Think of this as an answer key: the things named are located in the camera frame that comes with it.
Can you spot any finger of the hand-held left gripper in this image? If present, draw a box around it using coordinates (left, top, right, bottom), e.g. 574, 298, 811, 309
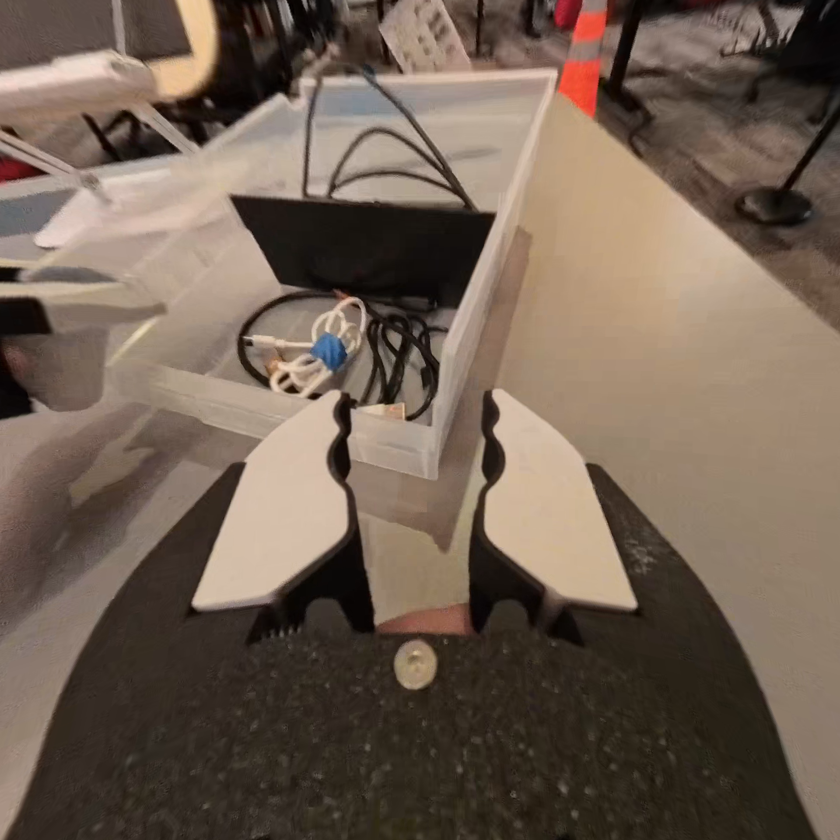
20, 281, 169, 337
0, 264, 142, 291

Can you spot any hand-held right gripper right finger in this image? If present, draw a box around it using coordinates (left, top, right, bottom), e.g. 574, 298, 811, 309
469, 388, 639, 614

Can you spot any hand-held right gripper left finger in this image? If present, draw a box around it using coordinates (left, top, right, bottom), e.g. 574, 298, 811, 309
190, 390, 362, 613

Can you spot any black cable with orange plugs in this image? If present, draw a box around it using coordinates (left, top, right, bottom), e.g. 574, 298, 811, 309
236, 289, 409, 423

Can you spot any white cable bundle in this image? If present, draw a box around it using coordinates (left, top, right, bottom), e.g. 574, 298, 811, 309
241, 295, 370, 399

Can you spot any clear plastic bin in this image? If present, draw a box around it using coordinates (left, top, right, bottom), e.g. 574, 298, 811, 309
107, 67, 560, 481

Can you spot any grey desk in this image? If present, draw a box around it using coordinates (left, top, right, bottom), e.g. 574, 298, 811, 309
0, 92, 840, 840

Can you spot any white folding stand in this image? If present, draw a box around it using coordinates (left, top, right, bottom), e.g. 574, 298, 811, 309
0, 51, 199, 252

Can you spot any wooden board with dark panel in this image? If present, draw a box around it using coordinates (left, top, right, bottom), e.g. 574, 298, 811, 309
0, 0, 222, 104

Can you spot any black stand base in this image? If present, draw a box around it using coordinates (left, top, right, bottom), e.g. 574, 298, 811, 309
734, 110, 840, 228

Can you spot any printed paper sign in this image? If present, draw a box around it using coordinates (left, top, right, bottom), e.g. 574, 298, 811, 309
378, 0, 475, 74

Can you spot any orange reflective barrier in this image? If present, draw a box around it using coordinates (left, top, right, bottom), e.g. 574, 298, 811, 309
558, 0, 609, 120

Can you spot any black hub cable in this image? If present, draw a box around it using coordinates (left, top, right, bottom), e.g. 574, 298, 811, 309
301, 61, 481, 212

